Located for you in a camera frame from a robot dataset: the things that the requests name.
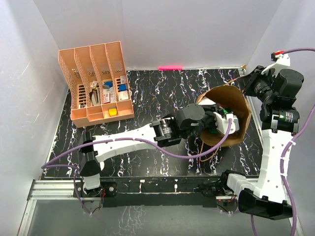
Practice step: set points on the black stapler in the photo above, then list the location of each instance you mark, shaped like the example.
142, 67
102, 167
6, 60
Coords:
94, 97

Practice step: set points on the white red small box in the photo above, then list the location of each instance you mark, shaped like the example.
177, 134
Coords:
123, 95

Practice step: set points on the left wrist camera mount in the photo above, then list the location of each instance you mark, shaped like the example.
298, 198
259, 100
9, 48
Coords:
223, 121

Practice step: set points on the brown paper bag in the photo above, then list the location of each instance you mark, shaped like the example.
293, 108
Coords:
231, 99

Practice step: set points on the aluminium front rail frame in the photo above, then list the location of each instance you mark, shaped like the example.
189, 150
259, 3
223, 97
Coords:
148, 192

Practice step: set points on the pink tape strip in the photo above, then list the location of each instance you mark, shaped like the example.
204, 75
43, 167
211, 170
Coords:
170, 67

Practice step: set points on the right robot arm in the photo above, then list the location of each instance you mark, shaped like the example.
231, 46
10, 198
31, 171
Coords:
277, 92

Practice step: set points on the yellow sticky note block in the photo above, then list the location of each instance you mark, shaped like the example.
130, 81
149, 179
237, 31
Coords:
112, 112

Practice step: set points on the red white label box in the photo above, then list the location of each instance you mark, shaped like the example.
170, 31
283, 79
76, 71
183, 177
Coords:
106, 96

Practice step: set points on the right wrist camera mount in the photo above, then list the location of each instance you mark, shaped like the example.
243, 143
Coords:
281, 61

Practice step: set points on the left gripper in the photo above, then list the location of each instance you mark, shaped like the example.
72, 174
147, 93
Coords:
210, 109

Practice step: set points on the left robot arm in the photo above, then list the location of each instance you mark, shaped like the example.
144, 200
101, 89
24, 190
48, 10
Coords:
166, 132

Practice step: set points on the peach desk file organizer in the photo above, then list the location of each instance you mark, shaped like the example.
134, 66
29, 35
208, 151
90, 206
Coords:
99, 66

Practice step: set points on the blue eraser box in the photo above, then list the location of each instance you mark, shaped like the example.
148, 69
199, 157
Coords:
122, 87

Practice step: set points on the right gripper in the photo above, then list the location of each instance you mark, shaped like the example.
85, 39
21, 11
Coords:
246, 82

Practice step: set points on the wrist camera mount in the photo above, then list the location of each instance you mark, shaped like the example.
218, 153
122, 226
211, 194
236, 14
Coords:
281, 61
223, 121

